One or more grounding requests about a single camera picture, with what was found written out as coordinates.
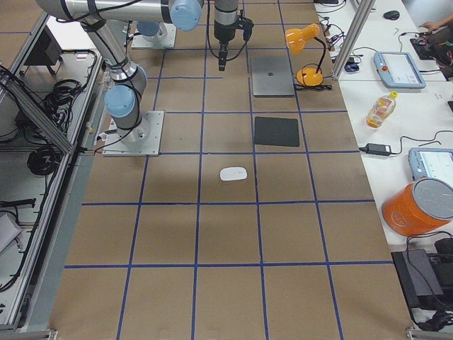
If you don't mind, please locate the black power adapter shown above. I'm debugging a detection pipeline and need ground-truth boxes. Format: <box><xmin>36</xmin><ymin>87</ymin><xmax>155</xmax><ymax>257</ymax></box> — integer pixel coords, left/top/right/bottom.
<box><xmin>364</xmin><ymin>143</ymin><xmax>392</xmax><ymax>157</ymax></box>

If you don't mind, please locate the orange bucket grey lid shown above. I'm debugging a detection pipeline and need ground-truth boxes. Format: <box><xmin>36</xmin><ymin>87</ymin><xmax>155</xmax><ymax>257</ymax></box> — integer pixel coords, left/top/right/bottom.
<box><xmin>382</xmin><ymin>177</ymin><xmax>452</xmax><ymax>237</ymax></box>

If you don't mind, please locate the yellow drink bottle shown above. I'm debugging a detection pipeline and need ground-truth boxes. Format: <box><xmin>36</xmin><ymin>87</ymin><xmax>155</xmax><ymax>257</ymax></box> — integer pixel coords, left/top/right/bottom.
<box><xmin>366</xmin><ymin>91</ymin><xmax>398</xmax><ymax>128</ymax></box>

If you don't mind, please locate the black lamp power cable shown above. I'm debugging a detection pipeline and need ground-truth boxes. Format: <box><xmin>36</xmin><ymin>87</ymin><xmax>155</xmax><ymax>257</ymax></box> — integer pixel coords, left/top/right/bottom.
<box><xmin>294</xmin><ymin>83</ymin><xmax>336</xmax><ymax>91</ymax></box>

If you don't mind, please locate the silver laptop notebook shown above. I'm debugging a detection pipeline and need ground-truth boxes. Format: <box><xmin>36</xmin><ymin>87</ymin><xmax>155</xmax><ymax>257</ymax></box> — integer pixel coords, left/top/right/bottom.
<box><xmin>251</xmin><ymin>55</ymin><xmax>294</xmax><ymax>98</ymax></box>

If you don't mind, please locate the white computer mouse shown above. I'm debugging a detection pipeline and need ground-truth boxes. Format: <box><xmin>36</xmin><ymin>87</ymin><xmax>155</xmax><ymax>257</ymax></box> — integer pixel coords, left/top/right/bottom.
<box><xmin>219</xmin><ymin>166</ymin><xmax>248</xmax><ymax>181</ymax></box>

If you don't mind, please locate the black cable bundle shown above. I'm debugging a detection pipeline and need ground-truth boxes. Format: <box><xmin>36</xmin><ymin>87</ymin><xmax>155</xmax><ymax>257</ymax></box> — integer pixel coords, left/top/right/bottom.
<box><xmin>37</xmin><ymin>79</ymin><xmax>89</xmax><ymax>118</ymax></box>

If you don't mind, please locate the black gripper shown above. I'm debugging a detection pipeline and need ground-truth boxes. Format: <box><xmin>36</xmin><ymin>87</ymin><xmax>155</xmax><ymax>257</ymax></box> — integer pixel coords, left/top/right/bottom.
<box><xmin>214</xmin><ymin>10</ymin><xmax>254</xmax><ymax>72</ymax></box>

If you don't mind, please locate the blue teach pendant far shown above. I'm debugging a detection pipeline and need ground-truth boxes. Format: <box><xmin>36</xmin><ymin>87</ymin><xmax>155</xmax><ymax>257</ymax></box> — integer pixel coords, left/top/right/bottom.
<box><xmin>373</xmin><ymin>52</ymin><xmax>426</xmax><ymax>89</ymax></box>

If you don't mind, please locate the blue teach pendant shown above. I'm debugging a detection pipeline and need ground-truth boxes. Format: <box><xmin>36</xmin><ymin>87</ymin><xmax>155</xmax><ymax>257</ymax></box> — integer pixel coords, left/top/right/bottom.
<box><xmin>408</xmin><ymin>147</ymin><xmax>453</xmax><ymax>186</ymax></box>
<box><xmin>373</xmin><ymin>52</ymin><xmax>426</xmax><ymax>89</ymax></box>

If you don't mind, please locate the blue teach pendant near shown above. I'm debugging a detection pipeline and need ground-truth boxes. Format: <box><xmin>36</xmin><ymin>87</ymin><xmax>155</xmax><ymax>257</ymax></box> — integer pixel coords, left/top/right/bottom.
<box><xmin>408</xmin><ymin>147</ymin><xmax>453</xmax><ymax>186</ymax></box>

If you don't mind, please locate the black box device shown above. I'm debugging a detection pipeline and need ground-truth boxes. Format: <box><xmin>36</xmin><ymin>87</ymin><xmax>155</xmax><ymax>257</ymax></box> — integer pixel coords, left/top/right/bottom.
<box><xmin>391</xmin><ymin>249</ymin><xmax>452</xmax><ymax>310</ymax></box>

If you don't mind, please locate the black mousepad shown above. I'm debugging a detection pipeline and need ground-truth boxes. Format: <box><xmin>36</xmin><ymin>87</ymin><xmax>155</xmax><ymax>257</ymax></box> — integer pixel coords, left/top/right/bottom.
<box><xmin>254</xmin><ymin>116</ymin><xmax>300</xmax><ymax>147</ymax></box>

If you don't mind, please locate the orange desk lamp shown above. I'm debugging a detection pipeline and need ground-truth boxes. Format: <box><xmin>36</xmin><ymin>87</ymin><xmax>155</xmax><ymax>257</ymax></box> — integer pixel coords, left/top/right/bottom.
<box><xmin>285</xmin><ymin>23</ymin><xmax>324</xmax><ymax>87</ymax></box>

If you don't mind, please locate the black computer mouse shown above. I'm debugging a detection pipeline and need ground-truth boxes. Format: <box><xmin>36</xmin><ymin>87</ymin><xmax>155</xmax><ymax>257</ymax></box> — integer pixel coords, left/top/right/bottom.
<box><xmin>382</xmin><ymin>10</ymin><xmax>400</xmax><ymax>21</ymax></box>

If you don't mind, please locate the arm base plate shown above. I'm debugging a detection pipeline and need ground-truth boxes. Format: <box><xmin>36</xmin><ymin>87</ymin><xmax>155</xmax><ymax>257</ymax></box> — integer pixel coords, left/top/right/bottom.
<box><xmin>131</xmin><ymin>23</ymin><xmax>177</xmax><ymax>50</ymax></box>
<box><xmin>101</xmin><ymin>111</ymin><xmax>164</xmax><ymax>157</ymax></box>

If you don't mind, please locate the aluminium frame post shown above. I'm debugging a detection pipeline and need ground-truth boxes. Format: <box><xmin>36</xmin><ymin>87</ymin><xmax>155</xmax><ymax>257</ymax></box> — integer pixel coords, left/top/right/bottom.
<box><xmin>332</xmin><ymin>0</ymin><xmax>375</xmax><ymax>81</ymax></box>

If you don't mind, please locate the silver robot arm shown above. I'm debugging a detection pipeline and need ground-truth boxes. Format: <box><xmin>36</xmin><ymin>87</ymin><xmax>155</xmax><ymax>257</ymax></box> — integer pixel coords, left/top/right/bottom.
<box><xmin>137</xmin><ymin>1</ymin><xmax>254</xmax><ymax>72</ymax></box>
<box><xmin>37</xmin><ymin>1</ymin><xmax>202</xmax><ymax>142</ymax></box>

